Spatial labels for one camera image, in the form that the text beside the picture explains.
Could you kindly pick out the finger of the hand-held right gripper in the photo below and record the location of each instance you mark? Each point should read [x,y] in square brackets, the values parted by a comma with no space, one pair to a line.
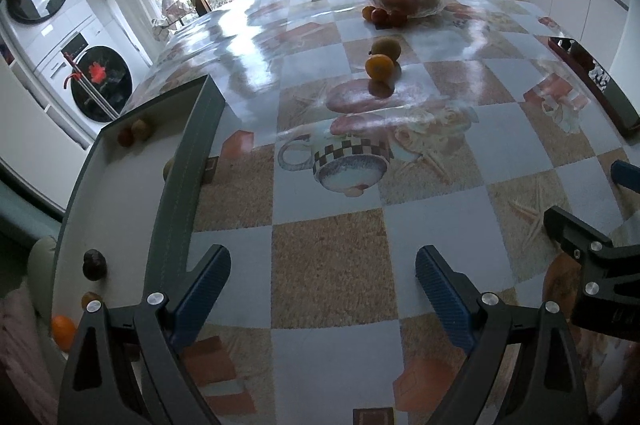
[567,227]
[626,176]

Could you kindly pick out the pale green cushion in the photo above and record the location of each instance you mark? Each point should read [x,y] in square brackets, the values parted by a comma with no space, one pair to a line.
[42,265]

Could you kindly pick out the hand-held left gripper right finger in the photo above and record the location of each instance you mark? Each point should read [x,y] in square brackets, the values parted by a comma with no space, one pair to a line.
[442,295]

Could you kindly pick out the pink cloth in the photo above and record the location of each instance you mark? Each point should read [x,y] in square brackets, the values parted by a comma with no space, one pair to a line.
[22,355]

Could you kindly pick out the white washing machine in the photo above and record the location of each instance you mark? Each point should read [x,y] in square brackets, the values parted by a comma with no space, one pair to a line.
[100,75]

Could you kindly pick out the yellow-green round fruit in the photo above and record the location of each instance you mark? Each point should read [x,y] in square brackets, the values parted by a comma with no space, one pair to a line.
[385,49]

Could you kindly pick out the dark purple plum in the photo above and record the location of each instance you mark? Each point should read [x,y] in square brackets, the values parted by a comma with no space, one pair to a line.
[94,265]

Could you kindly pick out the small dark red fruit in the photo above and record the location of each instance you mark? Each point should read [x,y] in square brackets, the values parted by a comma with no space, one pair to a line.
[88,297]

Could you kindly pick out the grey rectangular tray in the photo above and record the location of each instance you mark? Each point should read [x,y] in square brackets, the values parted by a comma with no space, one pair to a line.
[130,205]

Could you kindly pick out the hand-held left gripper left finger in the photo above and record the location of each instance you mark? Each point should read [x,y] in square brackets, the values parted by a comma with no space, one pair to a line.
[200,300]

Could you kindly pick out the pinkish windowsill ornament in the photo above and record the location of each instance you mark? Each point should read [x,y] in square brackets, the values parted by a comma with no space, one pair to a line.
[172,12]

